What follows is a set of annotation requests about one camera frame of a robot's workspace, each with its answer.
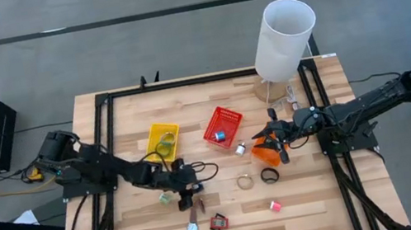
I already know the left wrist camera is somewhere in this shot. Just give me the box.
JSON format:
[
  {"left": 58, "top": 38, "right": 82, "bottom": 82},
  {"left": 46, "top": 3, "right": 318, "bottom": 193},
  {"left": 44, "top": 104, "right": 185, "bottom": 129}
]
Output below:
[{"left": 169, "top": 156, "right": 187, "bottom": 172}]

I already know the orange plastic basket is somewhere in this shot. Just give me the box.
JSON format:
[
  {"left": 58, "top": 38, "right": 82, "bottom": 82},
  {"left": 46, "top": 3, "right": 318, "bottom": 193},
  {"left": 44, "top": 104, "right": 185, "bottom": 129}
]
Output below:
[{"left": 248, "top": 130, "right": 292, "bottom": 171}]

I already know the blue plug adapter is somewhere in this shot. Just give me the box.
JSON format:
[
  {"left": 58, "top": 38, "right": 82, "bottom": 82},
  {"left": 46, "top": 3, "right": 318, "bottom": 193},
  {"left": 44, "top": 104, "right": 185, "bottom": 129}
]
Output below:
[{"left": 214, "top": 129, "right": 228, "bottom": 143}]

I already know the red plastic basket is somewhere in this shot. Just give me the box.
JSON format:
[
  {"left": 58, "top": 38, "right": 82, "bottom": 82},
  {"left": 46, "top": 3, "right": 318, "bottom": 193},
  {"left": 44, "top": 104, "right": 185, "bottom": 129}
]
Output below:
[{"left": 198, "top": 102, "right": 249, "bottom": 153}]

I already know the white lamp cable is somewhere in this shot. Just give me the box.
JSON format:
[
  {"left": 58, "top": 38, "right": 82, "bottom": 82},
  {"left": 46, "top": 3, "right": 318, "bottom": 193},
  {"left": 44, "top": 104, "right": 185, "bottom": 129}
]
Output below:
[{"left": 261, "top": 73, "right": 305, "bottom": 117}]

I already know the yellow plastic basket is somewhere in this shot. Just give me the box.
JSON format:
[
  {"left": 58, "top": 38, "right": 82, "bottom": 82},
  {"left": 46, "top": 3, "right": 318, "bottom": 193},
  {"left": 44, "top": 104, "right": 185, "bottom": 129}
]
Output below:
[{"left": 141, "top": 119, "right": 186, "bottom": 167}]

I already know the white lamp shade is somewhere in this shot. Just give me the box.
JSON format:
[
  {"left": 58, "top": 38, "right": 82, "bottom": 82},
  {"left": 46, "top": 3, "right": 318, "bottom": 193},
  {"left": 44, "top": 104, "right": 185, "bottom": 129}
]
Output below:
[{"left": 244, "top": 0, "right": 327, "bottom": 87}]

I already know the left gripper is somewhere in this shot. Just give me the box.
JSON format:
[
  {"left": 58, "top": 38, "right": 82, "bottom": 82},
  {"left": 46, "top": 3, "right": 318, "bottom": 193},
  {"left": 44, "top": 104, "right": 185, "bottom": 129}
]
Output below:
[{"left": 162, "top": 164, "right": 208, "bottom": 214}]

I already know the white plug adapter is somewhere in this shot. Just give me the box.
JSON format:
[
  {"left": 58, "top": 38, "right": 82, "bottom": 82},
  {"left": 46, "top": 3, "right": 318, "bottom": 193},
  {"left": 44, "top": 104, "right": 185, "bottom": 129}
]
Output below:
[{"left": 233, "top": 142, "right": 248, "bottom": 157}]

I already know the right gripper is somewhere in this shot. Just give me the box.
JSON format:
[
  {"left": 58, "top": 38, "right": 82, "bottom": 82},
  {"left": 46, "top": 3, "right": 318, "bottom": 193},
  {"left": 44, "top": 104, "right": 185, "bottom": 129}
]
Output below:
[{"left": 250, "top": 115, "right": 303, "bottom": 169}]

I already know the wooden lamp base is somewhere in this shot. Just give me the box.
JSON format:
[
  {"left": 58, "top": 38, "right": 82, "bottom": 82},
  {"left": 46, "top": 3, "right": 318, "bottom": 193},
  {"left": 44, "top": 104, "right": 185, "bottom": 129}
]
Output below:
[{"left": 252, "top": 73, "right": 292, "bottom": 106}]

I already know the brown strap wristwatch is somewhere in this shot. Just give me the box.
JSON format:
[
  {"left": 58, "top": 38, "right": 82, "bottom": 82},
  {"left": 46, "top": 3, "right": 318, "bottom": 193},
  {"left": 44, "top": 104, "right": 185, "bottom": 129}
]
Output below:
[{"left": 181, "top": 197, "right": 210, "bottom": 230}]

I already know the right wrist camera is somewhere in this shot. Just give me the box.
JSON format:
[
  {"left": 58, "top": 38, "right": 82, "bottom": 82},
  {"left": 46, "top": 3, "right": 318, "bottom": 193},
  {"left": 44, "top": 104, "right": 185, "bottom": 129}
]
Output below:
[{"left": 266, "top": 106, "right": 279, "bottom": 123}]

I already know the yellow cable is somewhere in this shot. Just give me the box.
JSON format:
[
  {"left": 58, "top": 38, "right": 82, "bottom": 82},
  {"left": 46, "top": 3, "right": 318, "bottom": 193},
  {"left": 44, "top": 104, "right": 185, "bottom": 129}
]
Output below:
[{"left": 0, "top": 175, "right": 59, "bottom": 199}]

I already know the green ring bracelet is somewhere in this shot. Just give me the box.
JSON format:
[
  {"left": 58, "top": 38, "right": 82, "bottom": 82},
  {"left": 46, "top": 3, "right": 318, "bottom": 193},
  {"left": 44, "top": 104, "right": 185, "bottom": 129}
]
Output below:
[{"left": 154, "top": 140, "right": 175, "bottom": 160}]

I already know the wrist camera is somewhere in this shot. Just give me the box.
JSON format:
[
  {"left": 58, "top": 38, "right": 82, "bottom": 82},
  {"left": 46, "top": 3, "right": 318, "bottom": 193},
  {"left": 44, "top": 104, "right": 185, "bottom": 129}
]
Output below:
[
  {"left": 169, "top": 156, "right": 187, "bottom": 172},
  {"left": 266, "top": 106, "right": 279, "bottom": 123}
]

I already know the gold metal wristwatch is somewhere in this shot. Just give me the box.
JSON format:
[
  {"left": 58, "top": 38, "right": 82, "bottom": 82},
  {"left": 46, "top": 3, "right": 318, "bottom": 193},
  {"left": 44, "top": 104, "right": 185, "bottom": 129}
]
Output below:
[{"left": 235, "top": 172, "right": 257, "bottom": 192}]

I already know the red digital clock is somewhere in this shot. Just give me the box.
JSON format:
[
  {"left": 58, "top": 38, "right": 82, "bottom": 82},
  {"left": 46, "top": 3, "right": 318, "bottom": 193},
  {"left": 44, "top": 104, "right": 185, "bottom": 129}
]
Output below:
[{"left": 207, "top": 210, "right": 232, "bottom": 230}]

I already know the pale ring bracelet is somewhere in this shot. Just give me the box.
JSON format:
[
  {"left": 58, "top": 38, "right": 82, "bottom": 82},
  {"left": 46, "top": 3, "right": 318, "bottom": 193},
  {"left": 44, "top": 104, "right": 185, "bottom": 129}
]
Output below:
[{"left": 158, "top": 131, "right": 177, "bottom": 148}]

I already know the pink plug adapter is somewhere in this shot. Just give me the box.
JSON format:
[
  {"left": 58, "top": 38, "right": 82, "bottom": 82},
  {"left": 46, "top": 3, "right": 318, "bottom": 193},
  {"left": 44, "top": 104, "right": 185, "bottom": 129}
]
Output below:
[{"left": 268, "top": 199, "right": 284, "bottom": 214}]

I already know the black metal table frame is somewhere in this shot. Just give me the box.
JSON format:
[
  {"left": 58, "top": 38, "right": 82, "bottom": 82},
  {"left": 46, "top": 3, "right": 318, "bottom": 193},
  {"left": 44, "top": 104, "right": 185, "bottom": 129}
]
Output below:
[{"left": 35, "top": 44, "right": 411, "bottom": 230}]

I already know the black wristwatch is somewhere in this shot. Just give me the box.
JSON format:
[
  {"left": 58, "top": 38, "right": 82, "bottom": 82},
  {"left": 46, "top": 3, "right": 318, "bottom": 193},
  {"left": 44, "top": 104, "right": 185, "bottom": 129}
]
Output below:
[{"left": 259, "top": 166, "right": 282, "bottom": 186}]

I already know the yellow black tool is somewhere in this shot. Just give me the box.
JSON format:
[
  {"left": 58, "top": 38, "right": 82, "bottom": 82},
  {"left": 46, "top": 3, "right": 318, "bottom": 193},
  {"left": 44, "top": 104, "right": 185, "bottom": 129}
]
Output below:
[{"left": 25, "top": 166, "right": 45, "bottom": 184}]

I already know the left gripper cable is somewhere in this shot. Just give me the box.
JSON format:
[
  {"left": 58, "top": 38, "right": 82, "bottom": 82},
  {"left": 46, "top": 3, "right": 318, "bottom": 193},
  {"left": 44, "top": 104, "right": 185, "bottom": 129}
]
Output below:
[{"left": 190, "top": 158, "right": 221, "bottom": 184}]

